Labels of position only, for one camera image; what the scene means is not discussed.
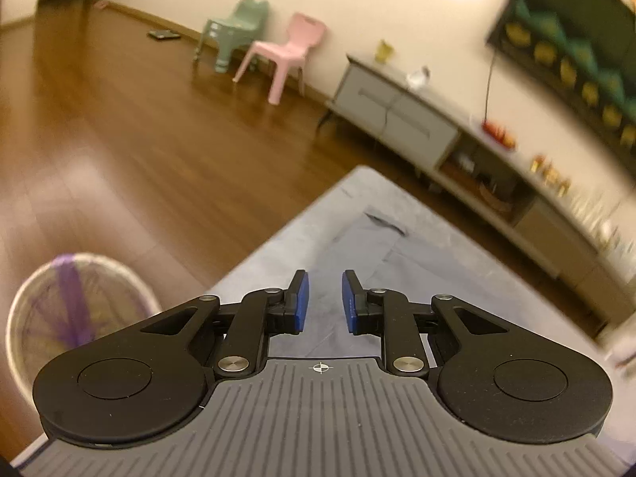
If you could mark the long grey TV cabinet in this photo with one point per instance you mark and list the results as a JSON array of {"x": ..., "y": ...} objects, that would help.
[{"x": 451, "y": 149}]

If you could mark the wall-mounted television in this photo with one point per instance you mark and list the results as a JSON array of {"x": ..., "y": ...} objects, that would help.
[{"x": 584, "y": 50}]

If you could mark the green plastic chair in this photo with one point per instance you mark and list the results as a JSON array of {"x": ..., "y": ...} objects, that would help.
[{"x": 243, "y": 26}]

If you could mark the red fruit plate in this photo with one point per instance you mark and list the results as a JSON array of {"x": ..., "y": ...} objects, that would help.
[{"x": 499, "y": 134}]

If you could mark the gold incense burner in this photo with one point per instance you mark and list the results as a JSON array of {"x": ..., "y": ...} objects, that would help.
[{"x": 549, "y": 174}]

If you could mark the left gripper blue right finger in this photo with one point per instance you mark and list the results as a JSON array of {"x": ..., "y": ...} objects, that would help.
[{"x": 388, "y": 315}]

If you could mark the yellow cup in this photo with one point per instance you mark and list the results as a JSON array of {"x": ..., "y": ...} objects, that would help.
[{"x": 383, "y": 52}]

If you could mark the pink plastic chair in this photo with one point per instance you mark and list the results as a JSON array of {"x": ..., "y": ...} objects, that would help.
[{"x": 304, "y": 33}]

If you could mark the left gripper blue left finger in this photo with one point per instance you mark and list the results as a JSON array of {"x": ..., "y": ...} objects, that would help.
[{"x": 249, "y": 325}]

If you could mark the wicker waste basket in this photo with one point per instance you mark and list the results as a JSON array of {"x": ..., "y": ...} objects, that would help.
[{"x": 66, "y": 303}]

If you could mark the grey trousers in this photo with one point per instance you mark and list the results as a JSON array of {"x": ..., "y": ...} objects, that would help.
[{"x": 386, "y": 254}]

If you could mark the glass cups set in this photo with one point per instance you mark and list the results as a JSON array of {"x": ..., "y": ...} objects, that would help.
[{"x": 591, "y": 214}]

